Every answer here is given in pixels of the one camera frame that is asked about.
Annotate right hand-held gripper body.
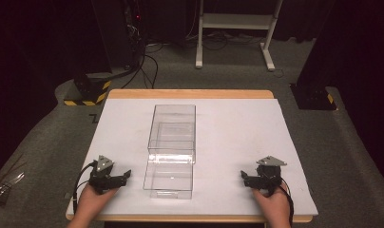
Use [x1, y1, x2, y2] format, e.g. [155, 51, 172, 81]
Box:
[255, 155, 288, 197]

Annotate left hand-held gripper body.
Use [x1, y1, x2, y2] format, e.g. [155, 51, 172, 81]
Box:
[88, 154, 119, 195]

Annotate clear plastic drawer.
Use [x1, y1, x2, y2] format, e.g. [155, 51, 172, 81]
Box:
[143, 154, 195, 200]

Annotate clear plastic drawer case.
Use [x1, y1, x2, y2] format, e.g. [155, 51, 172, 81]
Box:
[147, 104, 197, 165]

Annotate person's left hand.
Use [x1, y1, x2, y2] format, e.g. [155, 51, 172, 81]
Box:
[74, 183, 120, 223]

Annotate person's right hand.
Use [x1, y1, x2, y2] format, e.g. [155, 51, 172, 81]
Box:
[251, 182, 292, 224]

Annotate white table cover sheet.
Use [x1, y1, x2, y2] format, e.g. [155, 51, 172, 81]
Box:
[66, 97, 319, 219]

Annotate wooden table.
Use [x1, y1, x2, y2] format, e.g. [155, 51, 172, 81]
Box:
[65, 88, 319, 224]

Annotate dark equipment rack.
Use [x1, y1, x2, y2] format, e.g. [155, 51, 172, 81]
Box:
[122, 0, 147, 70]

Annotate left hand-held gripper black cable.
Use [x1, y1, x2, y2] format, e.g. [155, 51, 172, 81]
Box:
[72, 161, 97, 217]

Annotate hand-held gripper black cable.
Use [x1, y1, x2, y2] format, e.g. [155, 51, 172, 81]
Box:
[72, 161, 97, 217]
[278, 176, 296, 228]

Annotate right hand-held gripper black cable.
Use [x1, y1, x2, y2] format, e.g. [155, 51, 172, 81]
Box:
[278, 176, 296, 228]

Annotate black post with striped base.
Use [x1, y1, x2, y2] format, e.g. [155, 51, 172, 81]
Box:
[63, 0, 113, 107]

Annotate black floor cables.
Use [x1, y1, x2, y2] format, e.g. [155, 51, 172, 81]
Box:
[121, 42, 160, 90]

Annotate cable bundle under white stand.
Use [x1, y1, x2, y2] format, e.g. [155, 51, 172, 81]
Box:
[184, 29, 265, 52]

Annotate white metal stand frame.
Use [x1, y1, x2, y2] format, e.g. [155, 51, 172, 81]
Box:
[195, 0, 285, 72]

